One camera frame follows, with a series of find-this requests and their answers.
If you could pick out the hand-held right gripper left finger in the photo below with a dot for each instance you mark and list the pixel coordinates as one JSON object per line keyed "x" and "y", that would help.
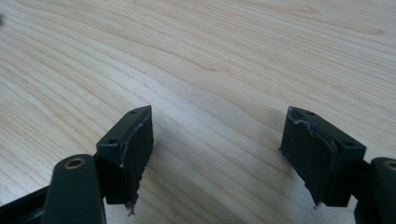
{"x": 126, "y": 158}

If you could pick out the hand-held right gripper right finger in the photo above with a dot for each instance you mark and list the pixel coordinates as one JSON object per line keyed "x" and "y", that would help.
{"x": 320, "y": 161}

